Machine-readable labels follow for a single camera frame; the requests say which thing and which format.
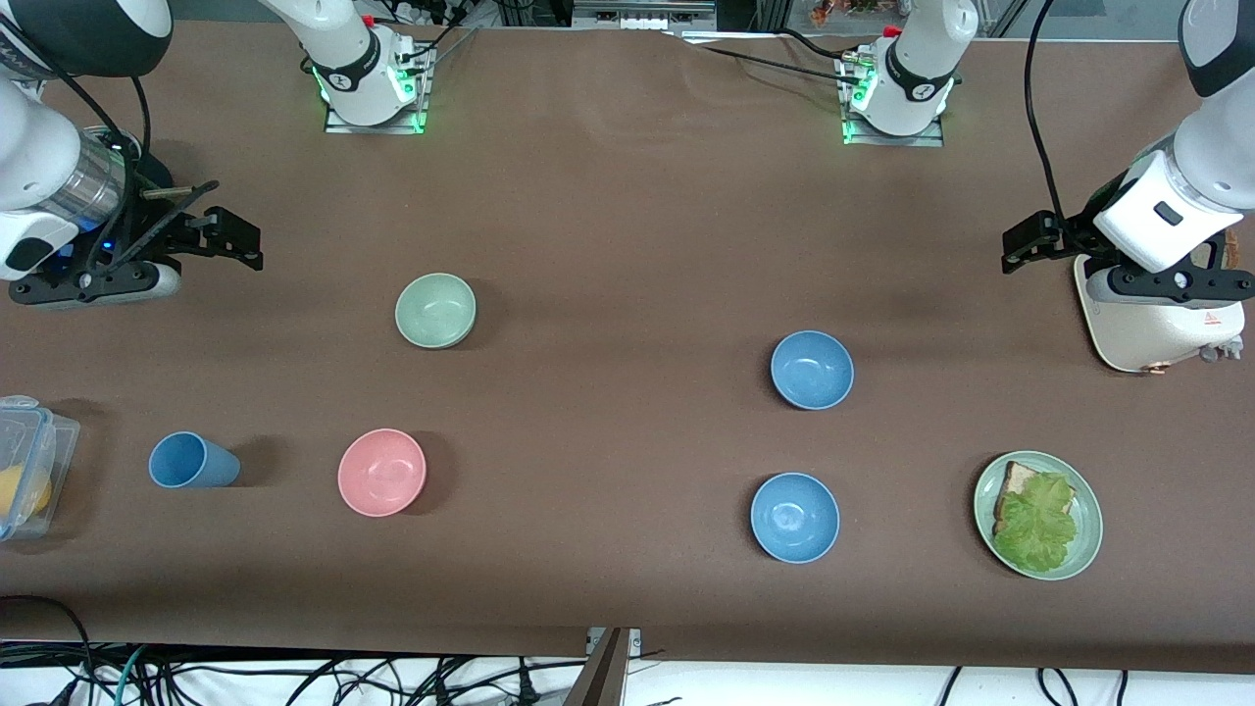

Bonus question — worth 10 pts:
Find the pale green plate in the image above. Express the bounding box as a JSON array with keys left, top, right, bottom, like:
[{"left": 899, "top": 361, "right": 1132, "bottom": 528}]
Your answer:
[{"left": 973, "top": 450, "right": 1105, "bottom": 582}]

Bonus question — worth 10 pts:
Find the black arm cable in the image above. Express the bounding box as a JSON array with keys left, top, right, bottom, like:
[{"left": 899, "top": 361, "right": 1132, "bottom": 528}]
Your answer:
[
  {"left": 1022, "top": 0, "right": 1072, "bottom": 228},
  {"left": 0, "top": 20, "right": 154, "bottom": 277}
]

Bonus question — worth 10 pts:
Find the pink bowl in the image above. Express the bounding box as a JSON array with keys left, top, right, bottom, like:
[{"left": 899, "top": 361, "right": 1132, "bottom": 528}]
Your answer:
[{"left": 336, "top": 428, "right": 428, "bottom": 519}]

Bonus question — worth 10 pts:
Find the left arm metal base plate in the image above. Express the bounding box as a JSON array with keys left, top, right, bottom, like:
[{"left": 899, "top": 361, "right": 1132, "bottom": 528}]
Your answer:
[{"left": 837, "top": 53, "right": 948, "bottom": 149}]

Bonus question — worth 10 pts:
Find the teal cable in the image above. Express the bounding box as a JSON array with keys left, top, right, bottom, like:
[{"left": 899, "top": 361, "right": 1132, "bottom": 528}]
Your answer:
[{"left": 110, "top": 644, "right": 151, "bottom": 706}]

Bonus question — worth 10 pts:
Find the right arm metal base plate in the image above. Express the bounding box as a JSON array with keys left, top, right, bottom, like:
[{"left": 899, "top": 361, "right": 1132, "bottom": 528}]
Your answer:
[{"left": 323, "top": 43, "right": 434, "bottom": 136}]

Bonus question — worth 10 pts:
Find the clear plastic food container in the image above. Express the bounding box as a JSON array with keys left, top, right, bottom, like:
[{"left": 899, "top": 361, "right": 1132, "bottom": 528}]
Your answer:
[{"left": 0, "top": 394, "right": 82, "bottom": 543}]

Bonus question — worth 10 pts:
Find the brown table cover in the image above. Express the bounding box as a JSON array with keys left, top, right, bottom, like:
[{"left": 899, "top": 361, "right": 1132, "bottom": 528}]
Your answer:
[{"left": 0, "top": 18, "right": 1255, "bottom": 677}]

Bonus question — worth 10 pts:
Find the metal table bracket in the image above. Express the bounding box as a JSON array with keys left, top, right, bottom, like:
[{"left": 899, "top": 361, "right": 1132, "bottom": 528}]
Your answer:
[{"left": 563, "top": 627, "right": 644, "bottom": 706}]

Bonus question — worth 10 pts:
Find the pale green bowl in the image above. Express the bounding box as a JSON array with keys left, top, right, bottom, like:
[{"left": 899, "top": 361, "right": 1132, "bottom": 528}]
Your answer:
[{"left": 394, "top": 273, "right": 478, "bottom": 350}]

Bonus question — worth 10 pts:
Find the bread slice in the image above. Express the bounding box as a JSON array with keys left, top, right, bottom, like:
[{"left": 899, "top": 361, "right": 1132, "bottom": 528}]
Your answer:
[{"left": 993, "top": 460, "right": 1078, "bottom": 535}]

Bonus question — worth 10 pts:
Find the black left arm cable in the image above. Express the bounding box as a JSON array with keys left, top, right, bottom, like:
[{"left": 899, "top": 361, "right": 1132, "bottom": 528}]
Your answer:
[{"left": 1022, "top": 0, "right": 1072, "bottom": 228}]

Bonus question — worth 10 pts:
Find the yellow fruit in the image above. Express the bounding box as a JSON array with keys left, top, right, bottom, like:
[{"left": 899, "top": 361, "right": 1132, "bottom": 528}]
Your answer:
[{"left": 0, "top": 465, "right": 53, "bottom": 528}]

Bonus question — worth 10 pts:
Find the toast slice in toaster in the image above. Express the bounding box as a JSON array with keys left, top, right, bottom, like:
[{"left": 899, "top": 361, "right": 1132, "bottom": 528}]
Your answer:
[{"left": 1198, "top": 230, "right": 1242, "bottom": 272}]

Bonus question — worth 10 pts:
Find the blue bowl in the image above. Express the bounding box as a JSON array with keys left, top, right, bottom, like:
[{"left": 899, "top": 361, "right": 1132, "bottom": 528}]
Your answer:
[
  {"left": 750, "top": 472, "right": 842, "bottom": 566},
  {"left": 770, "top": 329, "right": 856, "bottom": 412}
]

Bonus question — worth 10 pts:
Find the blue plastic cup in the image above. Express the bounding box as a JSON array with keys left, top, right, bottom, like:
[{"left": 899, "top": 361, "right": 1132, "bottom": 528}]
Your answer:
[{"left": 147, "top": 430, "right": 242, "bottom": 490}]

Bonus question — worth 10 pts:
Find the cream white toaster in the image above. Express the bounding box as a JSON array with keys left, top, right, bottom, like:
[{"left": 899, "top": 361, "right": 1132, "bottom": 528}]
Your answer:
[{"left": 1073, "top": 227, "right": 1248, "bottom": 376}]

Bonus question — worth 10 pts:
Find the green lettuce leaf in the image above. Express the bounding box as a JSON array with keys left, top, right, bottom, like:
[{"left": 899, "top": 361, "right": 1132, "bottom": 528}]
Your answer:
[{"left": 991, "top": 472, "right": 1080, "bottom": 576}]

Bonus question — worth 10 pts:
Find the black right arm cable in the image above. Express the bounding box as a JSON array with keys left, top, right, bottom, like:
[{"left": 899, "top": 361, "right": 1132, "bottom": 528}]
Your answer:
[{"left": 0, "top": 20, "right": 154, "bottom": 277}]

